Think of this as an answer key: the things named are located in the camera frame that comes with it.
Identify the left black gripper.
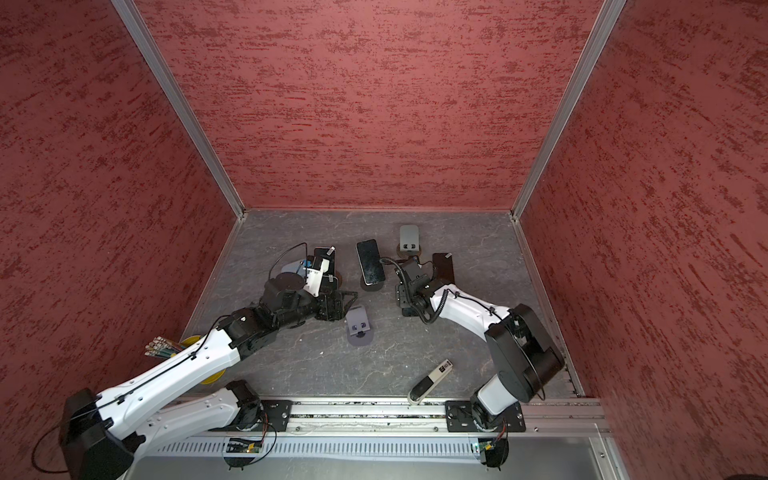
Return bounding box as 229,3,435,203
276,283,358,330

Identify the phone with white sticker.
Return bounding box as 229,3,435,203
432,253,455,284

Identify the grey round stand front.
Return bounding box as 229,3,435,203
345,305,374,347

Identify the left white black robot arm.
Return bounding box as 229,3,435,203
59,273,358,479

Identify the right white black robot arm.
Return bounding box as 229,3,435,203
379,253,565,432

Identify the light blue flat stand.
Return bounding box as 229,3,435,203
280,260,307,277

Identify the silver black remote device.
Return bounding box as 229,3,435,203
407,359,453,405

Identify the yellow cup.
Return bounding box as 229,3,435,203
180,335,226,385

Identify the bundle of coloured pens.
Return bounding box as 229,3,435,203
144,336,185,360

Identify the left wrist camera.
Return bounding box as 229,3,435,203
304,257,330,297

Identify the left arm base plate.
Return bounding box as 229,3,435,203
215,399,294,435

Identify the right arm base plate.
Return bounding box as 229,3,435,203
445,400,526,433

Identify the aluminium front rail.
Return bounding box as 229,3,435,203
122,395,610,438

